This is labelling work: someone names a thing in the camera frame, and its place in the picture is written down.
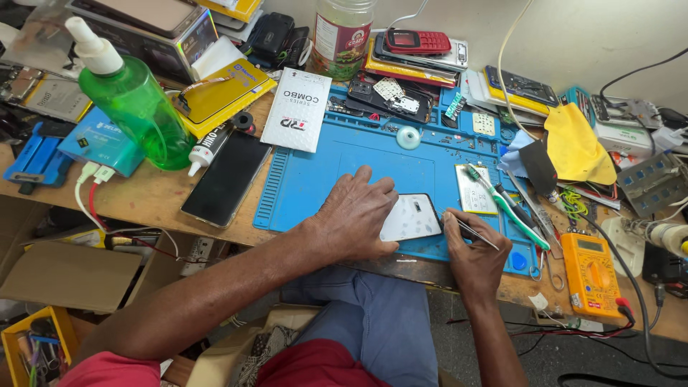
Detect red keypad phone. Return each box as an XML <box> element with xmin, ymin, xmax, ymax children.
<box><xmin>385</xmin><ymin>28</ymin><xmax>453</xmax><ymax>56</ymax></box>

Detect orange flex cable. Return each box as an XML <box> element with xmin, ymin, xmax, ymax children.
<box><xmin>175</xmin><ymin>75</ymin><xmax>235</xmax><ymax>104</ymax></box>

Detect white usb cable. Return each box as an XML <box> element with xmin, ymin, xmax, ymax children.
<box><xmin>73</xmin><ymin>160</ymin><xmax>180</xmax><ymax>260</ymax></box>

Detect white display packet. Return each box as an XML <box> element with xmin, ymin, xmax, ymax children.
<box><xmin>260</xmin><ymin>67</ymin><xmax>333</xmax><ymax>154</ymax></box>

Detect black cloth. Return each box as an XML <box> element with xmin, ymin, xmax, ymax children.
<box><xmin>518</xmin><ymin>135</ymin><xmax>559</xmax><ymax>196</ymax></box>

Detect black smartphone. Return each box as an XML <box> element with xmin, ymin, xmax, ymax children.
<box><xmin>180</xmin><ymin>130</ymin><xmax>274</xmax><ymax>229</ymax></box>

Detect soldering iron on stand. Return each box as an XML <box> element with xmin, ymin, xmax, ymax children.
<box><xmin>601</xmin><ymin>215</ymin><xmax>688</xmax><ymax>278</ymax></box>

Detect white round tape roll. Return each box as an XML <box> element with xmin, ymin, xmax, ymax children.
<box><xmin>396</xmin><ymin>126</ymin><xmax>422</xmax><ymax>151</ymax></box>

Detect person's left hand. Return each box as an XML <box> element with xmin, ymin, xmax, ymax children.
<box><xmin>301</xmin><ymin>166</ymin><xmax>401</xmax><ymax>265</ymax></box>

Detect blue silicone repair mat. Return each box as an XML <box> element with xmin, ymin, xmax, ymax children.
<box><xmin>253</xmin><ymin>81</ymin><xmax>541</xmax><ymax>278</ymax></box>

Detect yellow bin of tools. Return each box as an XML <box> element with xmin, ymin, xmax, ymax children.
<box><xmin>0</xmin><ymin>306</ymin><xmax>81</xmax><ymax>387</ymax></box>

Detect green component strip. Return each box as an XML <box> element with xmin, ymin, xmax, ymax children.
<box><xmin>444</xmin><ymin>92</ymin><xmax>468</xmax><ymax>121</ymax></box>

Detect metal tweezers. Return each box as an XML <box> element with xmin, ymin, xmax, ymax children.
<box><xmin>438</xmin><ymin>207</ymin><xmax>501</xmax><ymax>252</ymax></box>

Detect white power strip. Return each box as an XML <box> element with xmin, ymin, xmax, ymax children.
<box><xmin>179</xmin><ymin>236</ymin><xmax>216</xmax><ymax>278</ymax></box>

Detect black screwdriver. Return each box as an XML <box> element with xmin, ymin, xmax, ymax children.
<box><xmin>493</xmin><ymin>183</ymin><xmax>539</xmax><ymax>230</ymax></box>

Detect light blue power box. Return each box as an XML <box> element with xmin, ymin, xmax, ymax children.
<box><xmin>57</xmin><ymin>106</ymin><xmax>146</xmax><ymax>178</ymax></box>

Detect metal spudger blade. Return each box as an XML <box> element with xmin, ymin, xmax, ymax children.
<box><xmin>507</xmin><ymin>172</ymin><xmax>563</xmax><ymax>260</ymax></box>

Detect red black multimeter leads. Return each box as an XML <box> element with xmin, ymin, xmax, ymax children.
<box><xmin>445</xmin><ymin>297</ymin><xmax>637</xmax><ymax>340</ymax></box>

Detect light blue cloth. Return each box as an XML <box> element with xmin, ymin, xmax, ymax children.
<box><xmin>499</xmin><ymin>130</ymin><xmax>536</xmax><ymax>179</ymax></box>

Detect grey metal holder plate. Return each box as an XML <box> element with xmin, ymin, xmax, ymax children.
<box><xmin>616</xmin><ymin>152</ymin><xmax>688</xmax><ymax>219</ymax></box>

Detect white charger box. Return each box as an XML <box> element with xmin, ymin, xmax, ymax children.
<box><xmin>593</xmin><ymin>121</ymin><xmax>655</xmax><ymax>159</ymax></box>

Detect person's red shirt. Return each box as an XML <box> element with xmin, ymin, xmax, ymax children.
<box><xmin>56</xmin><ymin>338</ymin><xmax>394</xmax><ymax>387</ymax></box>

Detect blue phone clamp holder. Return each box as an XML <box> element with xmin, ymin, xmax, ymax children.
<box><xmin>3</xmin><ymin>122</ymin><xmax>74</xmax><ymax>196</ymax></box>

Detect person's blue trousers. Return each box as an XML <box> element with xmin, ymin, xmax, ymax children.
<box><xmin>279</xmin><ymin>266</ymin><xmax>440</xmax><ymax>387</ymax></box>

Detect small white grid stencil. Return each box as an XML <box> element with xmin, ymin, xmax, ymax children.
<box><xmin>472</xmin><ymin>111</ymin><xmax>497</xmax><ymax>137</ymax></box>

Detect clear plastic jar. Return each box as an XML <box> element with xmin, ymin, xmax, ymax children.
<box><xmin>309</xmin><ymin>0</ymin><xmax>377</xmax><ymax>82</ymax></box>

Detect heap of yellow packets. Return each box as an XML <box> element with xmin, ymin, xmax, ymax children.
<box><xmin>195</xmin><ymin>0</ymin><xmax>265</xmax><ymax>45</ymax></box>

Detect white phone battery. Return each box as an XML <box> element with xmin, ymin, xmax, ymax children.
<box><xmin>455</xmin><ymin>164</ymin><xmax>500</xmax><ymax>216</ymax></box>

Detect green yellow wire coil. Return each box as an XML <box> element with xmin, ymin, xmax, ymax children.
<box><xmin>560</xmin><ymin>189</ymin><xmax>590</xmax><ymax>222</ymax></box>

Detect thick black cable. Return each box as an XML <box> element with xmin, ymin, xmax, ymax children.
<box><xmin>557</xmin><ymin>198</ymin><xmax>688</xmax><ymax>387</ymax></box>

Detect green spray bottle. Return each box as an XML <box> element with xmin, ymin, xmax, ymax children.
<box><xmin>64</xmin><ymin>16</ymin><xmax>195</xmax><ymax>172</ymax></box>

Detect person's right hand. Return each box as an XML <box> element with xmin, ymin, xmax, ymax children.
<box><xmin>441</xmin><ymin>210</ymin><xmax>515</xmax><ymax>305</ymax></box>

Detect black phone back frame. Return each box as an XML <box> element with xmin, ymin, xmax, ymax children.
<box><xmin>345</xmin><ymin>75</ymin><xmax>434</xmax><ymax>125</ymax></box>

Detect red wire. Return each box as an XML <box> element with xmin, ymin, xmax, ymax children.
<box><xmin>87</xmin><ymin>182</ymin><xmax>181</xmax><ymax>261</ymax></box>

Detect white glue tube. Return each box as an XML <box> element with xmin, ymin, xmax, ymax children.
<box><xmin>186</xmin><ymin>123</ymin><xmax>235</xmax><ymax>178</ymax></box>

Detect silver phone box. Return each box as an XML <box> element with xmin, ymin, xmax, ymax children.
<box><xmin>64</xmin><ymin>0</ymin><xmax>219</xmax><ymax>85</ymax></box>

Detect black pouch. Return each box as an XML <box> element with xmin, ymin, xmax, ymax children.
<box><xmin>246</xmin><ymin>12</ymin><xmax>311</xmax><ymax>69</ymax></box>

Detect phone on yellow packet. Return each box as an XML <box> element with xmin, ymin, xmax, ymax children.
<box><xmin>482</xmin><ymin>65</ymin><xmax>561</xmax><ymax>116</ymax></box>

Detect white paper sheet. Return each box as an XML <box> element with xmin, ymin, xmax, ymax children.
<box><xmin>190</xmin><ymin>35</ymin><xmax>248</xmax><ymax>82</ymax></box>

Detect thin black cable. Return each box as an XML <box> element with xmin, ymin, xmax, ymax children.
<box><xmin>599</xmin><ymin>47</ymin><xmax>688</xmax><ymax>106</ymax></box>

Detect yellow cloth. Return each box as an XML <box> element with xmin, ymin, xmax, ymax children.
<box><xmin>543</xmin><ymin>102</ymin><xmax>618</xmax><ymax>187</ymax></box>

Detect green white toothbrush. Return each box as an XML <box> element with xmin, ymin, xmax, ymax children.
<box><xmin>466</xmin><ymin>164</ymin><xmax>552</xmax><ymax>252</ymax></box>

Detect white phone display panel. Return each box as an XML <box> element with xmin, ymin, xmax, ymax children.
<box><xmin>379</xmin><ymin>193</ymin><xmax>445</xmax><ymax>243</ymax></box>

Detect yellow multimeter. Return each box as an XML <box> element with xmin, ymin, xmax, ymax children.
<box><xmin>560</xmin><ymin>231</ymin><xmax>627</xmax><ymax>319</ymax></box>

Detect brown cardboard box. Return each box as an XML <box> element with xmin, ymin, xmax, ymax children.
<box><xmin>0</xmin><ymin>240</ymin><xmax>183</xmax><ymax>316</ymax></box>

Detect metal scissors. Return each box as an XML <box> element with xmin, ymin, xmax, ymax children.
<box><xmin>529</xmin><ymin>248</ymin><xmax>565</xmax><ymax>292</ymax></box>

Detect open beige carton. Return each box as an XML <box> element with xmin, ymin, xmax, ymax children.
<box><xmin>185</xmin><ymin>303</ymin><xmax>324</xmax><ymax>387</ymax></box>

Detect opened phone with cables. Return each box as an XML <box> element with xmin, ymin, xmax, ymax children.
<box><xmin>589</xmin><ymin>95</ymin><xmax>663</xmax><ymax>130</ymax></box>

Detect stack of phones and packets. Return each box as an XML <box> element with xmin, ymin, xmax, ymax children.
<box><xmin>363</xmin><ymin>31</ymin><xmax>469</xmax><ymax>89</ymax></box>

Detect patterned cloth bag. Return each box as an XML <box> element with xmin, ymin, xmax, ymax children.
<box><xmin>235</xmin><ymin>324</ymin><xmax>300</xmax><ymax>387</ymax></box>

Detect yellow flat box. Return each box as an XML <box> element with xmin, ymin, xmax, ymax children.
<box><xmin>171</xmin><ymin>58</ymin><xmax>278</xmax><ymax>140</ymax></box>

